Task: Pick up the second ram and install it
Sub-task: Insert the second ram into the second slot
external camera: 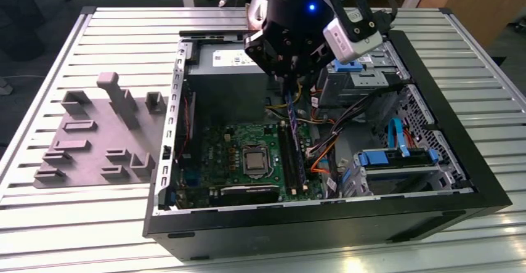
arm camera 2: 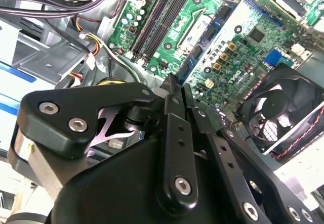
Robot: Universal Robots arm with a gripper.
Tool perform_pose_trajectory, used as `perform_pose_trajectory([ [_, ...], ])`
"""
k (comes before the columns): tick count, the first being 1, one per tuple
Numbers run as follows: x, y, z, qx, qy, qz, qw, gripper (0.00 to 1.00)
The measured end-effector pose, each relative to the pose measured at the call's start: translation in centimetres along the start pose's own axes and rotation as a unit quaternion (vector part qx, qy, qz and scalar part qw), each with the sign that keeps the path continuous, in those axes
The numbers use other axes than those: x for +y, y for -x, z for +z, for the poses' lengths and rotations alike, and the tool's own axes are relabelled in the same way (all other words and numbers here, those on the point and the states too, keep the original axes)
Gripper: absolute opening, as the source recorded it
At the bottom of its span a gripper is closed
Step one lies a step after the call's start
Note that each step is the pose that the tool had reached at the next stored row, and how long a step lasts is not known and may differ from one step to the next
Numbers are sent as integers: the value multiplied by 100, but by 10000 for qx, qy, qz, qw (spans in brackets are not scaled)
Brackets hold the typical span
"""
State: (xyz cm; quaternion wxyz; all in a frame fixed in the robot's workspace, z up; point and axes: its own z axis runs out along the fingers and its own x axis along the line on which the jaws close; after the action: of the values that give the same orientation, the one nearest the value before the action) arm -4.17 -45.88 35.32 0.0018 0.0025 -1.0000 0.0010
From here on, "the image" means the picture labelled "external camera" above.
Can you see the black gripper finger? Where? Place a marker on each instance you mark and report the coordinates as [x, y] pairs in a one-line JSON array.
[[313, 57], [259, 46]]

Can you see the black RAM slot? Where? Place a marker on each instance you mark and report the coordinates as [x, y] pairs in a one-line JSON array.
[[288, 162]]

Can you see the metal drive cage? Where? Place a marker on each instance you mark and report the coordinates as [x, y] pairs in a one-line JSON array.
[[369, 80]]

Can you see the grey power supply unit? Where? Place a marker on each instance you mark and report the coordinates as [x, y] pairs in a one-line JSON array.
[[225, 88]]

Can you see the green motherboard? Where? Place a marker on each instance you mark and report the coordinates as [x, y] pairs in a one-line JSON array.
[[217, 137]]

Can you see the hard disk in blue carrier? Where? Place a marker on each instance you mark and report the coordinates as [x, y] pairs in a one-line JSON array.
[[375, 158]]

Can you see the silver CPU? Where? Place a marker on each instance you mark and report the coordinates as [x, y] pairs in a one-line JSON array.
[[255, 160]]

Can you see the metal disk bay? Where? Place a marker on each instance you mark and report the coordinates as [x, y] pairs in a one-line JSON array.
[[401, 170]]

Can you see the wooden cabinet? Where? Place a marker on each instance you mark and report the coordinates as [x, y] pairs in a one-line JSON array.
[[480, 5]]

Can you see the black graphics card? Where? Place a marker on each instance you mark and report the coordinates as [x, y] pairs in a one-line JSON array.
[[245, 194]]

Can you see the grey parts rack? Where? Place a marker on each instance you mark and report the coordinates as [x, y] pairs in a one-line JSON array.
[[98, 137]]

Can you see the black PC case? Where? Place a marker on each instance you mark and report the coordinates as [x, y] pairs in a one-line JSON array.
[[287, 233]]

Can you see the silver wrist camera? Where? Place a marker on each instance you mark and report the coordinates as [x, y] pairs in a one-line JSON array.
[[348, 48]]

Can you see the blue plastic drive bracket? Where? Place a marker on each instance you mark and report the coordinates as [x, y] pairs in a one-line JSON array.
[[348, 67]]

